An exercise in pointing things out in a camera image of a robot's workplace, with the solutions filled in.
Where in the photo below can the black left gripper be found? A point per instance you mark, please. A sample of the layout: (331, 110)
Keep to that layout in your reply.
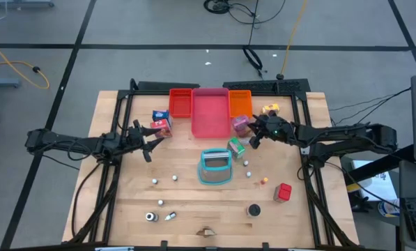
(134, 139)

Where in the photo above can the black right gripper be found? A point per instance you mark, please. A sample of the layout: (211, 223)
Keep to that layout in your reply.
(281, 129)

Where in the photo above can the purple small carton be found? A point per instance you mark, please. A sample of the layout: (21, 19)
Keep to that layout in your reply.
(240, 122)

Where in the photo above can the yellow small carton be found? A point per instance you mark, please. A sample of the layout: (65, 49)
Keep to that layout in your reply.
(270, 108)

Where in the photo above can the green small carton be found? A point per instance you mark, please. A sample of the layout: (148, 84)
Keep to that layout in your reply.
(236, 148)

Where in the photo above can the red spice container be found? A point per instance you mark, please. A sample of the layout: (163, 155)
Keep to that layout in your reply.
(283, 191)

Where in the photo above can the large black-nozzle colouring bottle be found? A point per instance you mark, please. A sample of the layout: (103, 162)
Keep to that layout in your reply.
(151, 217)

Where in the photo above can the black round cap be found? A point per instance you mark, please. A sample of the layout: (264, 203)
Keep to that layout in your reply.
(254, 210)

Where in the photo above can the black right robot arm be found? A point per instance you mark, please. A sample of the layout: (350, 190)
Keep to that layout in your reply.
(333, 134)

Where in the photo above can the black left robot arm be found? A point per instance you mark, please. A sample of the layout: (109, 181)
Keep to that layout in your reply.
(71, 143)

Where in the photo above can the red small carton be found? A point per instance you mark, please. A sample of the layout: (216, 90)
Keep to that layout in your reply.
(160, 128)

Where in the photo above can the blue small carton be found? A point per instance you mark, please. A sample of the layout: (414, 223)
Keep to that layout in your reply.
(160, 115)

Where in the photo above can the orange plastic basket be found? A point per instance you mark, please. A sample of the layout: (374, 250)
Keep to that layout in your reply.
(240, 103)

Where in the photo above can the black perforated plate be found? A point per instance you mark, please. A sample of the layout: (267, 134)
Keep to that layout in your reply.
(263, 86)

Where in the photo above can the red plastic basket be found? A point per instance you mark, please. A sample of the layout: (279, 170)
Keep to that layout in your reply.
(180, 102)

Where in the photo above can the pink plastic tray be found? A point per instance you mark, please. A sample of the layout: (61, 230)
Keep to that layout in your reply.
(211, 113)

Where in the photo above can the black flat plate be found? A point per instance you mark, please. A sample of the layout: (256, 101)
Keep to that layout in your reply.
(166, 85)

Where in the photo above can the teal-rimmed metal mesh holder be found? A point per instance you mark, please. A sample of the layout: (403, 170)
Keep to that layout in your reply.
(214, 172)

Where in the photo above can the silver metal bar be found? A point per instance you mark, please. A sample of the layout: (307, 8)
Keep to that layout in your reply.
(113, 249)

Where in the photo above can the black support bar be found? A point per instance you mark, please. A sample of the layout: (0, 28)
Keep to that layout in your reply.
(385, 162)

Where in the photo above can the white paper sheet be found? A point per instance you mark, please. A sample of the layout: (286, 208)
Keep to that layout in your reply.
(378, 184)

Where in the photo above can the grey trolley base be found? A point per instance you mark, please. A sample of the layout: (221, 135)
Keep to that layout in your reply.
(19, 3)
(2, 83)

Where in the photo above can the black metal table frame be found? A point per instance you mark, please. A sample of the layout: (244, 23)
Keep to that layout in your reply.
(148, 93)

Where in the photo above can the silver frame bracket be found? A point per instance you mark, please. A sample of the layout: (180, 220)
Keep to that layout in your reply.
(305, 150)

